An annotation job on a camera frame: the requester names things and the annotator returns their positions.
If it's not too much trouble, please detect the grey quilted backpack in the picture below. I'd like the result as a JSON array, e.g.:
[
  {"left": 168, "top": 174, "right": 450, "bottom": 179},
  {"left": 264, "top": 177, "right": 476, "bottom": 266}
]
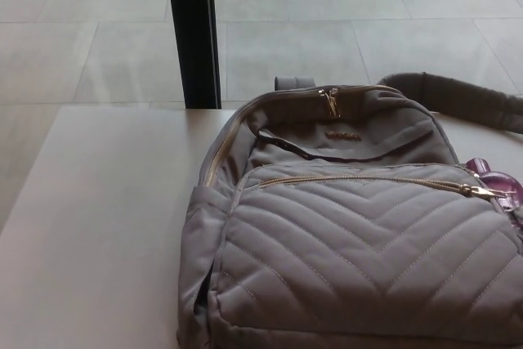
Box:
[{"left": 176, "top": 70, "right": 523, "bottom": 349}]

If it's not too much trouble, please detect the purple transparent bottle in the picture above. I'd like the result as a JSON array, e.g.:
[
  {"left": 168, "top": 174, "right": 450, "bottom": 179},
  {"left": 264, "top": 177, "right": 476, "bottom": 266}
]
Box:
[{"left": 465, "top": 156, "right": 523, "bottom": 214}]

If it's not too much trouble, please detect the black window frame post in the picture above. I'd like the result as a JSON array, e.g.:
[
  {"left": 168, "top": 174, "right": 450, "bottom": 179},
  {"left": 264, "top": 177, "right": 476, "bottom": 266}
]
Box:
[{"left": 163, "top": 0, "right": 223, "bottom": 110}]

